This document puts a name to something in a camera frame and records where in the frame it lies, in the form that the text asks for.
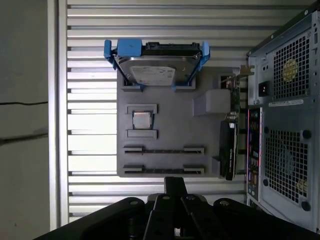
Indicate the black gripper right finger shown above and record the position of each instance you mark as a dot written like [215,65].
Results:
[200,217]

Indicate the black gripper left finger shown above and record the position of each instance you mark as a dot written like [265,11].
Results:
[157,217]

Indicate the dark RAM stick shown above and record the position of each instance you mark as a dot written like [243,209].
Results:
[162,171]
[162,151]

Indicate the green black graphics card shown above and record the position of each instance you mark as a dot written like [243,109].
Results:
[227,150]

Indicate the grey parts rack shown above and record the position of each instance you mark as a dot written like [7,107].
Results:
[175,125]

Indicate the silver CPU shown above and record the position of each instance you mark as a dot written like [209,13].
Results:
[142,120]

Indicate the black open PC case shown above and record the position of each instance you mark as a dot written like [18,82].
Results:
[282,117]

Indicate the silver hard disk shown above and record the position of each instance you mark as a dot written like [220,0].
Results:
[155,72]

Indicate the grey power supply unit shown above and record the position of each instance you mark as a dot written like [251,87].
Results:
[268,75]

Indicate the blue disk carrier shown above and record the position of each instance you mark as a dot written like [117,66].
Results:
[127,47]

